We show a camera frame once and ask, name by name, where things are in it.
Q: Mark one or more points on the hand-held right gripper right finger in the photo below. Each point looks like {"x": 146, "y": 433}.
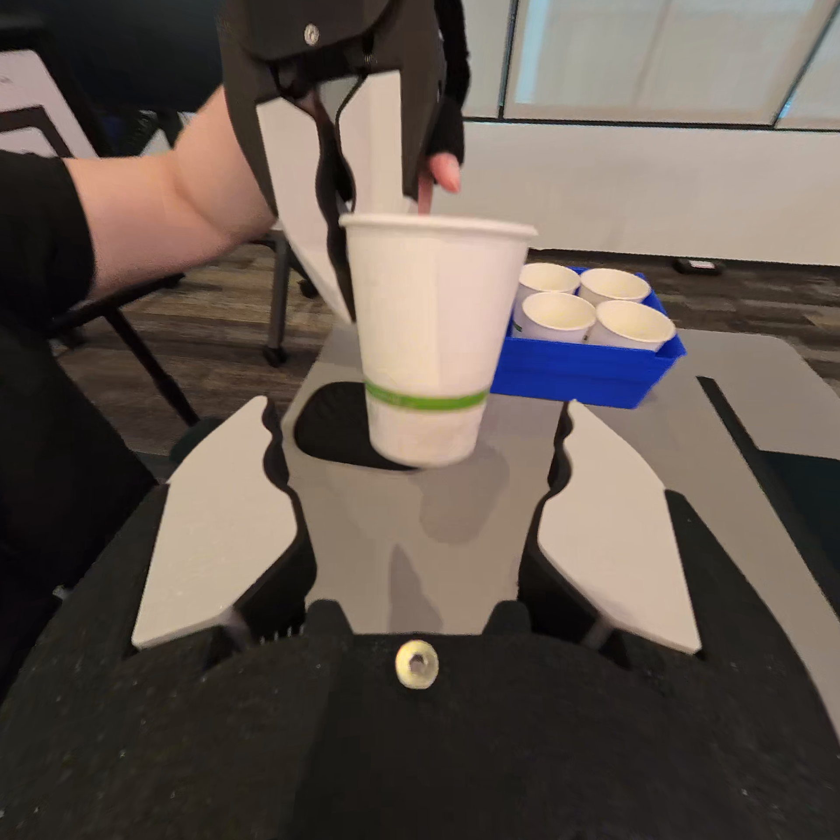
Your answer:
{"x": 610, "y": 544}

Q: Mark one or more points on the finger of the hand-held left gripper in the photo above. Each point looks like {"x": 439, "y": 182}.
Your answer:
{"x": 295, "y": 184}
{"x": 377, "y": 144}

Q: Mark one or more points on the person's left forearm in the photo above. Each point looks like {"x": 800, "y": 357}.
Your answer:
{"x": 164, "y": 197}

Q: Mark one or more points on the black floor device red label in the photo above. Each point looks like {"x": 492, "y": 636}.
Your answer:
{"x": 699, "y": 266}

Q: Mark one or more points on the frosted glass wall panel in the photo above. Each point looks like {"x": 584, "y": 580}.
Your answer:
{"x": 656, "y": 52}

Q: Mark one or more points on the person's black clothed torso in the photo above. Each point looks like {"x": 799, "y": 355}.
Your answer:
{"x": 39, "y": 394}

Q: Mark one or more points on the black tripod legs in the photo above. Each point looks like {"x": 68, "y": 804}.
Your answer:
{"x": 144, "y": 354}

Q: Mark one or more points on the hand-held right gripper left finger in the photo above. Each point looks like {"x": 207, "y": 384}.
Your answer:
{"x": 216, "y": 538}

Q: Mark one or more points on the white printed board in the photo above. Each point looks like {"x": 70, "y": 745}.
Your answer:
{"x": 39, "y": 85}

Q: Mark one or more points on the dark grey desk mat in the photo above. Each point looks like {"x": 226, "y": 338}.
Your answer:
{"x": 800, "y": 485}

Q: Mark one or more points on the blue plastic bin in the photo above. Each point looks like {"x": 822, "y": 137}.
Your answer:
{"x": 577, "y": 374}

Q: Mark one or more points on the person's left hand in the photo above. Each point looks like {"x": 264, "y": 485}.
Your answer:
{"x": 449, "y": 131}

